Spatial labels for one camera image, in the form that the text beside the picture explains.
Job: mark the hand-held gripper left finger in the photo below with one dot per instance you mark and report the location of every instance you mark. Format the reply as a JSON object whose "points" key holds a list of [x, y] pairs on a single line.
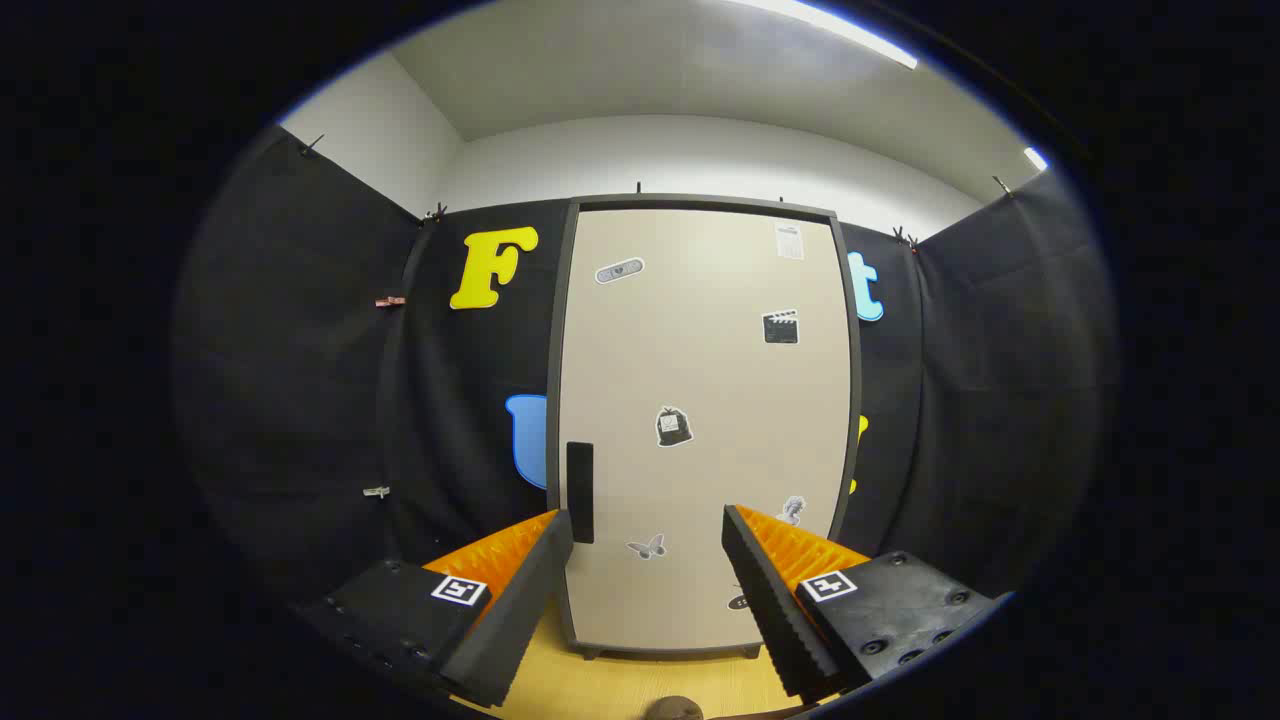
{"points": [[520, 610]]}

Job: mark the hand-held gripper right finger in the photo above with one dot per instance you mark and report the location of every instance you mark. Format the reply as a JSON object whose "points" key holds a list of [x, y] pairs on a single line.
{"points": [[775, 610]]}

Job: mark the beige shoe cabinet door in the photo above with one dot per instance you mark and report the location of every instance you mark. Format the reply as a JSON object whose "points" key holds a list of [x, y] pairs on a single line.
{"points": [[700, 380]]}

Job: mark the grey shoe cabinet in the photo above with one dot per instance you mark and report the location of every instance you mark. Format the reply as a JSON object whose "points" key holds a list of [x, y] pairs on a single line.
{"points": [[700, 202]]}

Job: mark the black backdrop cloth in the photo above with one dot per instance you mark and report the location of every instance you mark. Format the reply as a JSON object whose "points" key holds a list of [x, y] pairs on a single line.
{"points": [[300, 350]]}

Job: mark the small ceiling light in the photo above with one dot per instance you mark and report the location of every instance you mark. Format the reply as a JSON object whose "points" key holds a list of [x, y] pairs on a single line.
{"points": [[1036, 158]]}

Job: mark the long ceiling light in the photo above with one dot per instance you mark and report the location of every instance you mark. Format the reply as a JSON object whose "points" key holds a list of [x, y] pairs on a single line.
{"points": [[850, 32]]}

